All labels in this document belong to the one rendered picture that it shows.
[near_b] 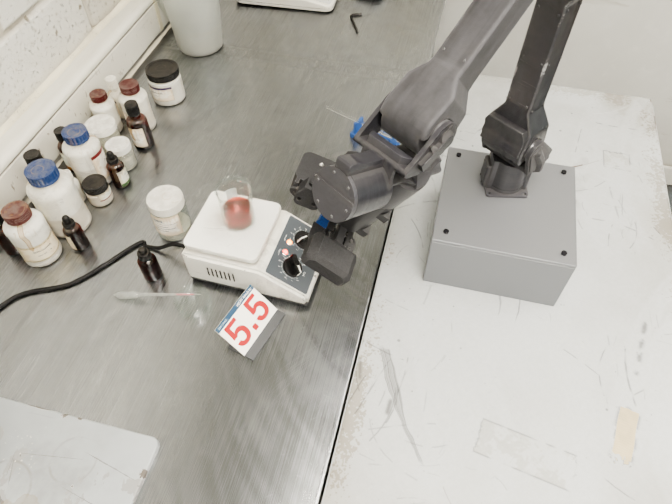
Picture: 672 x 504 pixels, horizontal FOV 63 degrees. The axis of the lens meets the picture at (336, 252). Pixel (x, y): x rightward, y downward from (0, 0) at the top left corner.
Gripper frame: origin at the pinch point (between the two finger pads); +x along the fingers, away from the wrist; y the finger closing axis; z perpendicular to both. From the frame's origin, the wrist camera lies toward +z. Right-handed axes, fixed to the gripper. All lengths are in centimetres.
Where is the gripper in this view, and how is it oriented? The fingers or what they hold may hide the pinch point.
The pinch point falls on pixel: (324, 230)
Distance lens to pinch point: 72.4
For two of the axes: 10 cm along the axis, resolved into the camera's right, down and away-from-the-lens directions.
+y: -2.8, 7.6, -5.9
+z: -7.9, -5.3, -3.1
